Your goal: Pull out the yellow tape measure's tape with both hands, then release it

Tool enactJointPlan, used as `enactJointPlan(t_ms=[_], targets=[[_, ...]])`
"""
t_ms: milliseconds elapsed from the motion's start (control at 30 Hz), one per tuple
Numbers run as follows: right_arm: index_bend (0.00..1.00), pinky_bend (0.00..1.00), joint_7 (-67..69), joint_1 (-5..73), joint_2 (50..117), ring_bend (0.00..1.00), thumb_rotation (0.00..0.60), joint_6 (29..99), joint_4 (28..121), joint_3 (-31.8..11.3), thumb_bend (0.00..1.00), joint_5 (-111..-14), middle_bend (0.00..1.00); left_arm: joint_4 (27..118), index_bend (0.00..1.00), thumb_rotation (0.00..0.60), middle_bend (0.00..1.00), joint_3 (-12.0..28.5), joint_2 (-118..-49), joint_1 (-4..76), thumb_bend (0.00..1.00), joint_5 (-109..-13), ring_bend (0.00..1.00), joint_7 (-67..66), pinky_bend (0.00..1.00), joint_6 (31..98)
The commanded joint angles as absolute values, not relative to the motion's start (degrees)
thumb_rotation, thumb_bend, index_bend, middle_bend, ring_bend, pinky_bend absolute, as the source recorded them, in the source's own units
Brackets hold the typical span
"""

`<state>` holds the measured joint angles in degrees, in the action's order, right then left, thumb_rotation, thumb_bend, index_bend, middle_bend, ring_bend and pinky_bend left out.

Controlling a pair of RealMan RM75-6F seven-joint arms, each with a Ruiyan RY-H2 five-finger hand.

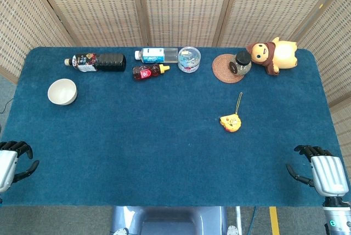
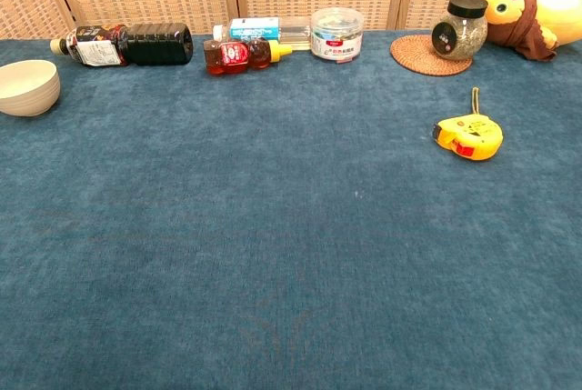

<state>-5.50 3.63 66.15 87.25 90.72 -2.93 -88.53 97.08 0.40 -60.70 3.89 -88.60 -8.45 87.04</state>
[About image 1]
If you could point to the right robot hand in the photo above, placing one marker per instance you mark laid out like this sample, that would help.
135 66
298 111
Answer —
329 174

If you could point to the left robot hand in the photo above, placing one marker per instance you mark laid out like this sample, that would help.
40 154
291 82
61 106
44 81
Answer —
6 163

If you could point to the yellow tape measure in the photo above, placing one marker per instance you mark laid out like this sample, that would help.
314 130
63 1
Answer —
231 122

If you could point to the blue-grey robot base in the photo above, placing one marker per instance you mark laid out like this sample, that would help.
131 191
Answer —
170 218

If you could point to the cream bowl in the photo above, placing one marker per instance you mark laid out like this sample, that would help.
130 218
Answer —
62 92

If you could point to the white pole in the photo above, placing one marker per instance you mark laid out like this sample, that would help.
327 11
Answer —
239 218

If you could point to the yellow plush toy brown hood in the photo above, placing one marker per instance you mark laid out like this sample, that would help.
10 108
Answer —
282 54

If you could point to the glass jar black lid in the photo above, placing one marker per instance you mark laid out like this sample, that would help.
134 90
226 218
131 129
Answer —
241 63

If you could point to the dark sauce bottle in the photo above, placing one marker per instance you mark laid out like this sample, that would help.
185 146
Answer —
109 62

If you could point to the round woven coaster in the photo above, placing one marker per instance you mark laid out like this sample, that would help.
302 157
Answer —
220 68

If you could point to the blue table cloth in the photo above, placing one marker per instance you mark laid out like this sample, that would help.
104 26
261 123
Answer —
164 150

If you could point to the bear-shaped honey bottle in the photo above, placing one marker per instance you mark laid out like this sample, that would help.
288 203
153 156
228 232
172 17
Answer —
145 73

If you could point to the clear round tub of clips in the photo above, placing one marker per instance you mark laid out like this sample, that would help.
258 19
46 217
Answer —
189 59

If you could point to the clear bottle blue label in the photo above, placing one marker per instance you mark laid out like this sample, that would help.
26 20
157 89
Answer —
153 55

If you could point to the bamboo folding screen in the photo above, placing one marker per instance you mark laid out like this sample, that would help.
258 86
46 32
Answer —
186 7

